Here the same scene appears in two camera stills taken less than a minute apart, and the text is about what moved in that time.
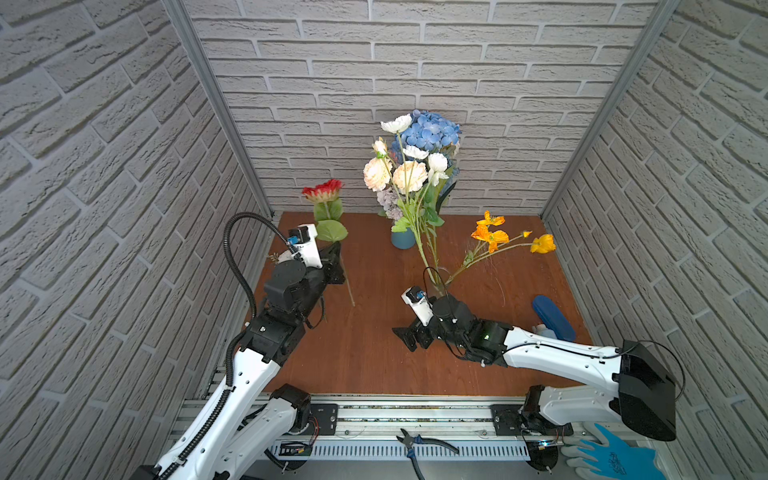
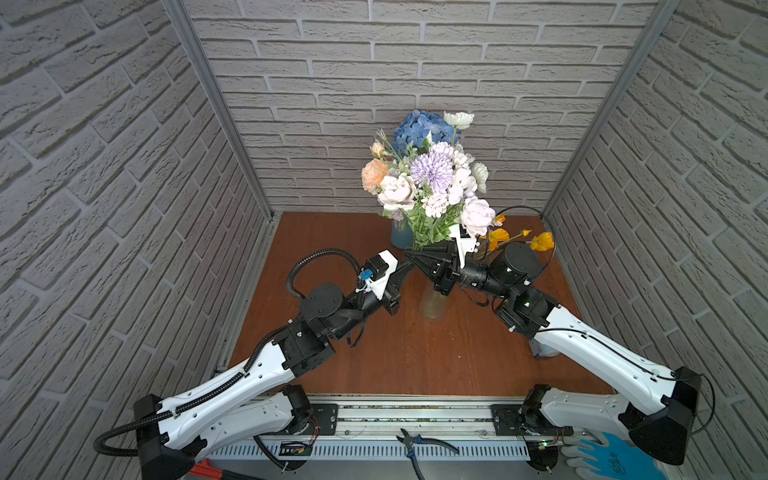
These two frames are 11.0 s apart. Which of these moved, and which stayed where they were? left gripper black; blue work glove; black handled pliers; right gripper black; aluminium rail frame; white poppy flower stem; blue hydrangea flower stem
Moved: left gripper black; white poppy flower stem; right gripper black
Stayed: blue hydrangea flower stem; blue work glove; aluminium rail frame; black handled pliers
